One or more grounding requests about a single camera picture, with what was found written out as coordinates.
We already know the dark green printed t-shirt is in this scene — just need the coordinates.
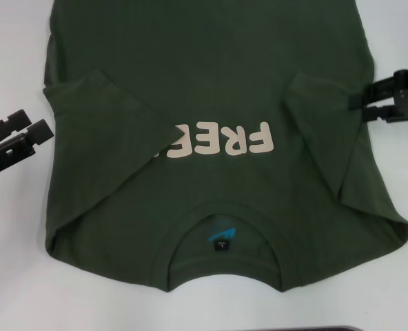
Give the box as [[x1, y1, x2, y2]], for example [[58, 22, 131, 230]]
[[41, 0, 408, 291]]

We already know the dark rounded panel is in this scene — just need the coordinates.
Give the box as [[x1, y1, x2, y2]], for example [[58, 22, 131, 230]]
[[285, 323, 374, 331]]

